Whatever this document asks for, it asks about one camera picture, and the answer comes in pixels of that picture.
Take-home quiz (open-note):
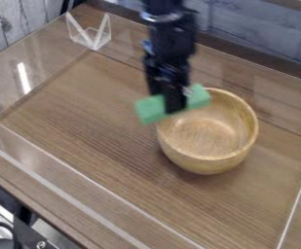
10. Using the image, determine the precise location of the clear acrylic tray wall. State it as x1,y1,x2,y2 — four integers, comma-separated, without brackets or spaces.
0,124,205,249

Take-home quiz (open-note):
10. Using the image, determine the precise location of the green rectangular block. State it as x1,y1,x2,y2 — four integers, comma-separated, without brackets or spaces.
134,84,213,125

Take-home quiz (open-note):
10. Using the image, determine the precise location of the black metal bracket with bolt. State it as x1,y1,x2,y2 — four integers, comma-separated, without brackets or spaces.
14,217,59,249

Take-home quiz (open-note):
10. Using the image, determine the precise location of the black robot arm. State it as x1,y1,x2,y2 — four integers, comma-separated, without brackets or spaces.
139,0,197,114

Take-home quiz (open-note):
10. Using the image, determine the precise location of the black cable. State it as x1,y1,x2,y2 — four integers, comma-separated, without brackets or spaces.
0,221,19,249

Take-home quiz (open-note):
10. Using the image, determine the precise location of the round wooden bowl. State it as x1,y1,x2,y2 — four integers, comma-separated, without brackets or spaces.
157,88,260,175

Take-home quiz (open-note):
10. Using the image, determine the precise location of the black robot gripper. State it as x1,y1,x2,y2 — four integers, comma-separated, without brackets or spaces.
141,11,198,114

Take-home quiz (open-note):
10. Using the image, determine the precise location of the clear acrylic corner bracket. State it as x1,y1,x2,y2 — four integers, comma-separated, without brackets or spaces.
66,13,111,51

